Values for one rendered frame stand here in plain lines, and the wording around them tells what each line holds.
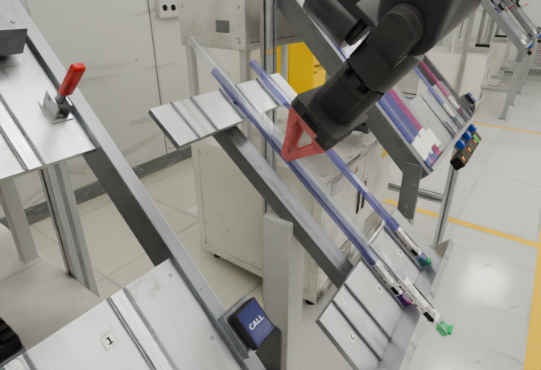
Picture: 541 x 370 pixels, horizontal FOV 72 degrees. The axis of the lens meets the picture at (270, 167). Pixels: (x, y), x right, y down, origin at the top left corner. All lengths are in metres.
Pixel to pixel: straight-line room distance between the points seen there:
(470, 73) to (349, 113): 4.27
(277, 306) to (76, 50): 1.98
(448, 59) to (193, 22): 3.59
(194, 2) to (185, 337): 1.19
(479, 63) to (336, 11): 4.27
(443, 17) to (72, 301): 0.79
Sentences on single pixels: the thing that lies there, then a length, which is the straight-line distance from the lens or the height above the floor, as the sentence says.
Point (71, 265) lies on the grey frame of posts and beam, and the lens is 0.92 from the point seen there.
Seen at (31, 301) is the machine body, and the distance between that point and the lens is 0.92.
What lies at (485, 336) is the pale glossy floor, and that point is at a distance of 1.75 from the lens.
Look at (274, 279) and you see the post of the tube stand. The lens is 0.76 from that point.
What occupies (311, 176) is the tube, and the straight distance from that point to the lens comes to 0.49.
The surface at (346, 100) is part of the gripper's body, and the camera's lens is 0.41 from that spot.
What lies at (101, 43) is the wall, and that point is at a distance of 2.53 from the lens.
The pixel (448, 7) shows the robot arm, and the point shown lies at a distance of 0.32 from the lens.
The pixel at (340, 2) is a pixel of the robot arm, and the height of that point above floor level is 1.16.
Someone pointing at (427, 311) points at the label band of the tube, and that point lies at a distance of 0.52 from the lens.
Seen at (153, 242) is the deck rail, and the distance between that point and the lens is 0.54.
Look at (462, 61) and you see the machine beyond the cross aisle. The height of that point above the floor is 0.55.
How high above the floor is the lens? 1.17
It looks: 24 degrees down
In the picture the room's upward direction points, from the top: straight up
